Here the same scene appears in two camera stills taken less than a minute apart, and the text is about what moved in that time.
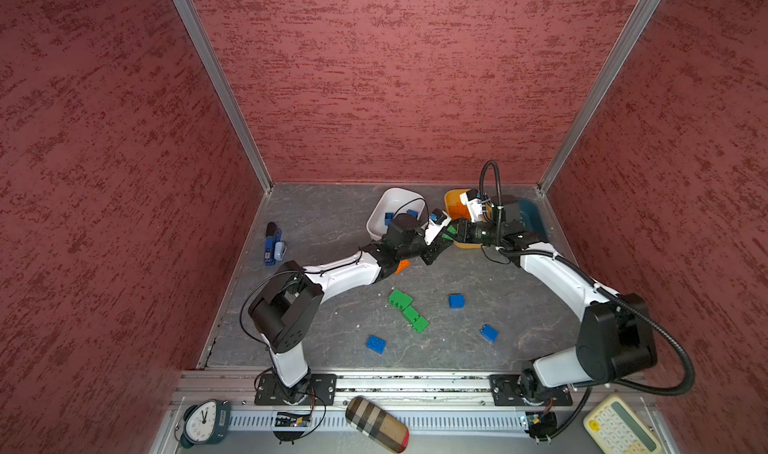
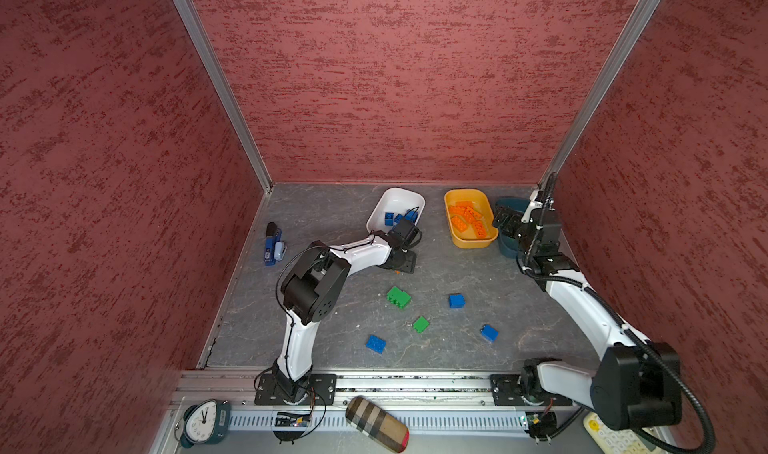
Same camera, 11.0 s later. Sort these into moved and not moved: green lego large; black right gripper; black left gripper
Moved: black left gripper; black right gripper
Not moved: green lego large
